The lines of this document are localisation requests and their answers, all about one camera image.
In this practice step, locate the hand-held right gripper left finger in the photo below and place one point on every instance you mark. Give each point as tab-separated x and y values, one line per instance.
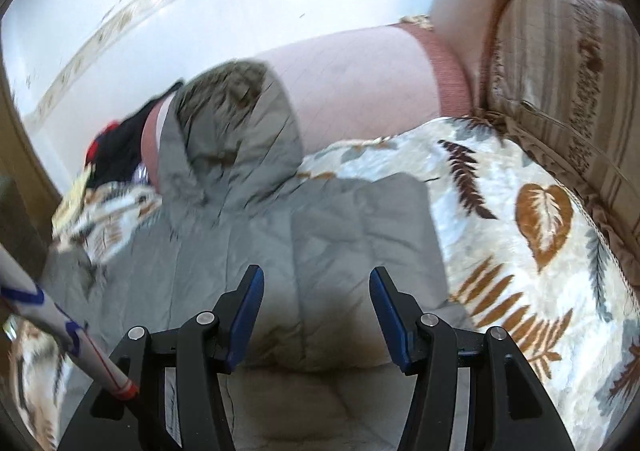
247	313

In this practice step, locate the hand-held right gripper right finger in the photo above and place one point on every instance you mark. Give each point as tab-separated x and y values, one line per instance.
395	323

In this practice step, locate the grey hooded padded jacket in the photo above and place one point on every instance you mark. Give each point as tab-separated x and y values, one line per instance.
280	231

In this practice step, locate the black and red clothes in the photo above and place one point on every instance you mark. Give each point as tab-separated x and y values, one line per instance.
120	151

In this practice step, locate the leaf-print blanket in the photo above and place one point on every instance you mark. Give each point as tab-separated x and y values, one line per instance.
505	191

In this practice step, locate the white sleeve with blue red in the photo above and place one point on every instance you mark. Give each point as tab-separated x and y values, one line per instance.
50	313

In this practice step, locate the yellow cloth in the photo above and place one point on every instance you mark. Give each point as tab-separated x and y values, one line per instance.
70	201

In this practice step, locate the brown wooden furniture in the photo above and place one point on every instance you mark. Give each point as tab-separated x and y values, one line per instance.
20	166

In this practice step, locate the striped beige cushion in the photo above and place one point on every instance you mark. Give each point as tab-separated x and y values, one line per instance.
550	81

